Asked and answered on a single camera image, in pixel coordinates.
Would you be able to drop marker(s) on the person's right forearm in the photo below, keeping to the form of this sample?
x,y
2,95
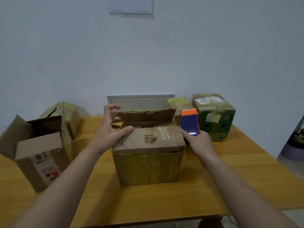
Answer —
x,y
239,194

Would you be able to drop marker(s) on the torn yellow-taped cardboard box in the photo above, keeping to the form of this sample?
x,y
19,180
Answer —
x,y
70,116

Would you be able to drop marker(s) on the open cardboard box pink label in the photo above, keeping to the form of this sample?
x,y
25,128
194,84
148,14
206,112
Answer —
x,y
35,149

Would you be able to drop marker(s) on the person's right hand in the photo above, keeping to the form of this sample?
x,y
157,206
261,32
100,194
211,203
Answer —
x,y
200,147

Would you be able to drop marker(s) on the white wall access panel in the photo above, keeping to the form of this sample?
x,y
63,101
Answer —
x,y
140,102

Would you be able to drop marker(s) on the person's left hand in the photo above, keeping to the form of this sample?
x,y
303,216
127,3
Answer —
x,y
104,137

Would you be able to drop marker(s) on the person's left thumb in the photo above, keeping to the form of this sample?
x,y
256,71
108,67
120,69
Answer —
x,y
124,132

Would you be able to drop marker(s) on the person's left forearm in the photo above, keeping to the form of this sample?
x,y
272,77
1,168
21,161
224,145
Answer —
x,y
54,187

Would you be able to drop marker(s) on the dark bag in basin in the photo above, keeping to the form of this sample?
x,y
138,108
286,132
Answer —
x,y
298,135

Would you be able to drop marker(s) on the taped brown cardboard box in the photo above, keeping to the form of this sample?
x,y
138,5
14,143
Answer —
x,y
148,161

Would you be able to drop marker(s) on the small yellow-taped cardboard box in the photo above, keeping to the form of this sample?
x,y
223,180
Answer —
x,y
177,104

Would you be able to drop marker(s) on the orange and blue handheld scanner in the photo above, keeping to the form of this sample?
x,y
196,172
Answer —
x,y
189,122

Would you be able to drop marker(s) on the white wall distribution box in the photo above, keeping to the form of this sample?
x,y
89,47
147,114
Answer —
x,y
131,5

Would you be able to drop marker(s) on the person's right thumb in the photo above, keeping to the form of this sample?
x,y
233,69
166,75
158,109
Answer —
x,y
185,137

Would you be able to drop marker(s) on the purple plastic basin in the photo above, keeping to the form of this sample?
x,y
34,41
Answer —
x,y
293,153

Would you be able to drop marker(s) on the green printed cardboard box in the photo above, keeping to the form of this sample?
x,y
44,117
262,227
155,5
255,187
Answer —
x,y
217,121

